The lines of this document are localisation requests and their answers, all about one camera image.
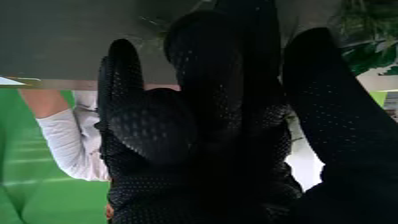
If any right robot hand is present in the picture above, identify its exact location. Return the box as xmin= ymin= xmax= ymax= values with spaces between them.
xmin=97 ymin=0 xmax=398 ymax=224

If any bunch of green sprigs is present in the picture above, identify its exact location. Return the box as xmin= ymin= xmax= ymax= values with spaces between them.
xmin=338 ymin=0 xmax=398 ymax=76

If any white sheet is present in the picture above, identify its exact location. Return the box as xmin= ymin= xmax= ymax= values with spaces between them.
xmin=0 ymin=76 xmax=27 ymax=87

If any person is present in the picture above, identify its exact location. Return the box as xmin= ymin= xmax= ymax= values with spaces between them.
xmin=17 ymin=83 xmax=328 ymax=223

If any dark mat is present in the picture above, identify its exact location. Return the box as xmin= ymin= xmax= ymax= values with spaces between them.
xmin=0 ymin=0 xmax=358 ymax=83

